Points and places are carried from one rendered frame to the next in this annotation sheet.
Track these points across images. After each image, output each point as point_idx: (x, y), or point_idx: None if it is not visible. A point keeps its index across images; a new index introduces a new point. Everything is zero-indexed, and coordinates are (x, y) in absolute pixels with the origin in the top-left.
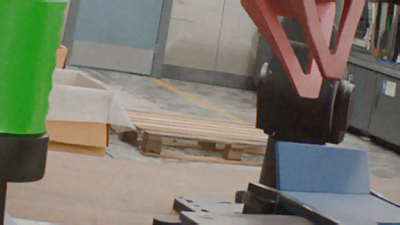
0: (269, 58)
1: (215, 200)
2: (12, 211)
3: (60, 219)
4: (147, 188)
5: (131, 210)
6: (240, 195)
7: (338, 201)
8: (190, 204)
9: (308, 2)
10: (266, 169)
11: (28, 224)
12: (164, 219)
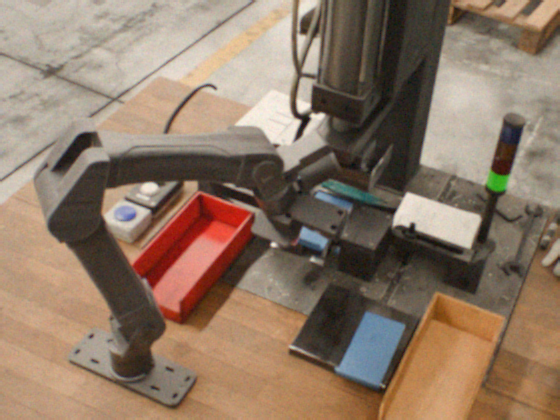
0: (161, 316)
1: (155, 393)
2: (292, 414)
3: (272, 401)
4: None
5: (208, 409)
6: (324, 262)
7: (312, 234)
8: (180, 391)
9: None
10: (148, 356)
11: (335, 357)
12: (413, 224)
